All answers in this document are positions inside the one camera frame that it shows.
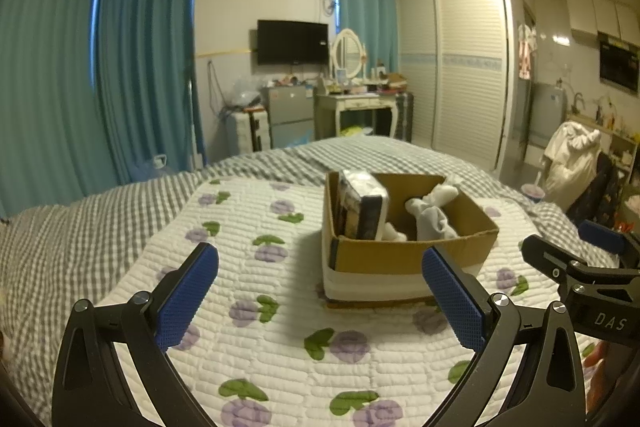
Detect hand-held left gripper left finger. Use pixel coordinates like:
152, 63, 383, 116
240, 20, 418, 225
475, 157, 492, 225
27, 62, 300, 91
51, 242, 221, 427

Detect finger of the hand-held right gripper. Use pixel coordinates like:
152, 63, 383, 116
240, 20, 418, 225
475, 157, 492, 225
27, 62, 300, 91
521, 234, 640, 289
578, 220, 629, 256

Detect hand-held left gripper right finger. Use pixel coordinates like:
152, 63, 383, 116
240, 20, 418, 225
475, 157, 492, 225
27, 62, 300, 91
421, 246, 586, 427

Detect brown cardboard box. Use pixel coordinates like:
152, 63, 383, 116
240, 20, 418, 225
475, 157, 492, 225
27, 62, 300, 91
320, 171, 501, 309

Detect large white sock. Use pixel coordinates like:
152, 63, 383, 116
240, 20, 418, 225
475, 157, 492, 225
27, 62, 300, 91
404, 197, 459, 241

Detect small white sock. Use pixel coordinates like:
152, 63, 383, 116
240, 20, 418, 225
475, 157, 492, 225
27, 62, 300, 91
382, 222, 409, 243

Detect twisted white sock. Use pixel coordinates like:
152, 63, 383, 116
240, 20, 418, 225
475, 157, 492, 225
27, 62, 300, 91
422, 174, 466, 214

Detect floral tissue pack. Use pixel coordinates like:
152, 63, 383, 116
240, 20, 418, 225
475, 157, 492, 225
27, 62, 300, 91
335, 170, 390, 241

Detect dark floral garment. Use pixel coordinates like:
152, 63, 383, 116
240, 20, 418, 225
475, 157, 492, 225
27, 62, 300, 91
567, 151, 621, 228

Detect drink cup with straw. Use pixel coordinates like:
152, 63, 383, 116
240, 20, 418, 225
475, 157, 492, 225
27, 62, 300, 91
521, 171, 546, 203

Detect cluttered wooden shelf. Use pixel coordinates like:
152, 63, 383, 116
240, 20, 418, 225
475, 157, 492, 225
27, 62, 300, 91
569, 114, 640, 178

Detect quilted floral mat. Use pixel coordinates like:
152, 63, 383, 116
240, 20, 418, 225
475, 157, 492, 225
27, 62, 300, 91
75, 177, 587, 427

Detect grey checked bedsheet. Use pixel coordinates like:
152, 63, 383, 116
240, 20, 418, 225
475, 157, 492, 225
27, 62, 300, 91
0, 136, 602, 360

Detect white suitcase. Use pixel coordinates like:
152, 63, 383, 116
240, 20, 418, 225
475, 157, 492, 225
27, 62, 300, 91
230, 106, 274, 154

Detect white pole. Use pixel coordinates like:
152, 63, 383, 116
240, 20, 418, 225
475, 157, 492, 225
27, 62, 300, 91
188, 66, 206, 158

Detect dark suitcase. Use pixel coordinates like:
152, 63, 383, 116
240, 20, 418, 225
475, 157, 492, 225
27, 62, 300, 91
392, 90, 416, 143

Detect hanging pink white clothes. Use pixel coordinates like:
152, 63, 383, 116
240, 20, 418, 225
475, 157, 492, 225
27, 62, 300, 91
517, 24, 537, 80

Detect white louvred wardrobe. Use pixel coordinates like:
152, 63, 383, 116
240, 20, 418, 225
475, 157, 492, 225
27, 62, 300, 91
394, 0, 521, 173

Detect small grey fridge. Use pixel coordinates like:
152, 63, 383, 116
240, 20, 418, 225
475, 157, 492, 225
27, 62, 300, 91
260, 84, 316, 150

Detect clear plastic bag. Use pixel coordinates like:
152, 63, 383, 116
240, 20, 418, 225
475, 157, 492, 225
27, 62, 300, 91
229, 76, 264, 108

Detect white dressing table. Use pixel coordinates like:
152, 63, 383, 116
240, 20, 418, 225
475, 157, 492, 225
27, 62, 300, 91
313, 91, 401, 140

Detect teal window curtain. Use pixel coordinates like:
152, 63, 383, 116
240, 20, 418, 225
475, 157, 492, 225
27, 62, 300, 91
97, 0, 206, 180

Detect wide teal curtain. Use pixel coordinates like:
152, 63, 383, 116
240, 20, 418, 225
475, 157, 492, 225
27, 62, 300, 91
0, 0, 109, 219

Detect oval white mirror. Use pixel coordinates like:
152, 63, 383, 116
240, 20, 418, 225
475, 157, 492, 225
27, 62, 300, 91
328, 28, 368, 80

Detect narrow teal curtain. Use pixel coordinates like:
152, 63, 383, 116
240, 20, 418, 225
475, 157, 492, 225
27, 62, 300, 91
333, 0, 399, 74

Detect dark hanging cables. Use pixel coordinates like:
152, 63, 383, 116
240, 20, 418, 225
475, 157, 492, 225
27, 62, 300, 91
209, 59, 226, 108

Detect white wall cabinets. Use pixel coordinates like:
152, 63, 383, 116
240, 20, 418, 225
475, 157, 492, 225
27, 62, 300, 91
565, 0, 640, 40

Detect black wall television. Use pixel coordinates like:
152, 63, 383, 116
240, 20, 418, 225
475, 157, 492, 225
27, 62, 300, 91
256, 19, 330, 67

